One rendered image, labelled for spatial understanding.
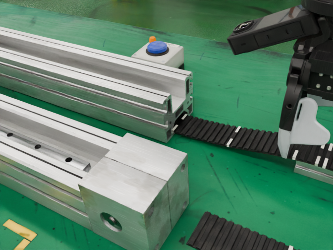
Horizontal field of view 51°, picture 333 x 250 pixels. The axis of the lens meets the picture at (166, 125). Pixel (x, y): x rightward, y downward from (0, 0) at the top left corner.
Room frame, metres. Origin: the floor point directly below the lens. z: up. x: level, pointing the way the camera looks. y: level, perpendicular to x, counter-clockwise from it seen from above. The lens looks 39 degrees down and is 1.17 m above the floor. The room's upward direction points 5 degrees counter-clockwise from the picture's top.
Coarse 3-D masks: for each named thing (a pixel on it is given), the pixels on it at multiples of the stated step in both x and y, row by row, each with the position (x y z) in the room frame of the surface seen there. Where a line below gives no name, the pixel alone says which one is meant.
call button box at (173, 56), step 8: (144, 48) 0.66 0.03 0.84; (168, 48) 0.65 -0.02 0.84; (176, 48) 0.65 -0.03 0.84; (136, 56) 0.63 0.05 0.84; (144, 56) 0.63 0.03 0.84; (152, 56) 0.63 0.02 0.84; (160, 56) 0.62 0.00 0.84; (168, 56) 0.62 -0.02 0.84; (176, 56) 0.63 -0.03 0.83; (168, 64) 0.61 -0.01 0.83; (176, 64) 0.63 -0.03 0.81
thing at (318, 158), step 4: (324, 144) 0.36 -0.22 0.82; (312, 148) 0.36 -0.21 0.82; (316, 148) 0.36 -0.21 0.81; (320, 148) 0.36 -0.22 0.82; (324, 148) 0.36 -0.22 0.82; (312, 152) 0.35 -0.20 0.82; (316, 152) 0.35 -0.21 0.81; (320, 152) 0.35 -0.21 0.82; (324, 152) 0.35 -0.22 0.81; (308, 156) 0.35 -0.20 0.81; (312, 156) 0.34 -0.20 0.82; (316, 156) 0.35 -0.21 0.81; (320, 156) 0.34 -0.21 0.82; (308, 160) 0.34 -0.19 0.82; (312, 160) 0.34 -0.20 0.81; (316, 160) 0.34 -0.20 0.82; (320, 160) 0.34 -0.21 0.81; (312, 164) 0.33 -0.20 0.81; (316, 164) 0.33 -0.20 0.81; (320, 164) 0.33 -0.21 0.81
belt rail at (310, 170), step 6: (300, 162) 0.35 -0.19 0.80; (294, 168) 0.35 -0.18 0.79; (300, 168) 0.34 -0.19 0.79; (306, 168) 0.35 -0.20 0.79; (312, 168) 0.34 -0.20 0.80; (318, 168) 0.33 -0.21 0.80; (306, 174) 0.34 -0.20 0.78; (312, 174) 0.34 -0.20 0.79; (318, 174) 0.33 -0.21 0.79; (324, 174) 0.33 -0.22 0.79; (330, 174) 0.32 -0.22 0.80; (324, 180) 0.33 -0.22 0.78; (330, 180) 0.32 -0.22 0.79
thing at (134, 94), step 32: (0, 32) 0.74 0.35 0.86; (0, 64) 0.64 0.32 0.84; (32, 64) 0.59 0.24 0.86; (64, 64) 0.64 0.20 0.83; (96, 64) 0.60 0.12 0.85; (128, 64) 0.56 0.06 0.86; (160, 64) 0.55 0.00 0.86; (32, 96) 0.60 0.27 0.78; (64, 96) 0.55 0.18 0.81; (96, 96) 0.51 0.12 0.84; (128, 96) 0.47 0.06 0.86; (160, 96) 0.45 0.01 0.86; (128, 128) 0.47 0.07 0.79; (160, 128) 0.44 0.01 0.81
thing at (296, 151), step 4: (296, 144) 0.37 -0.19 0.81; (300, 144) 0.37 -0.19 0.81; (296, 148) 0.36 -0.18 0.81; (300, 148) 0.36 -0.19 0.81; (304, 148) 0.36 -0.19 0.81; (308, 148) 0.36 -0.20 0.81; (292, 152) 0.36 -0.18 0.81; (296, 152) 0.35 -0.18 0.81; (300, 152) 0.36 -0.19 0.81; (304, 152) 0.35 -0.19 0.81; (308, 152) 0.35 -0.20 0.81; (292, 156) 0.35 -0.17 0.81; (296, 156) 0.35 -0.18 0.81; (300, 156) 0.35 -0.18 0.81; (304, 156) 0.35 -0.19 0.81; (296, 160) 0.34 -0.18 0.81; (300, 160) 0.34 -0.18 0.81; (304, 160) 0.34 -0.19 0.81
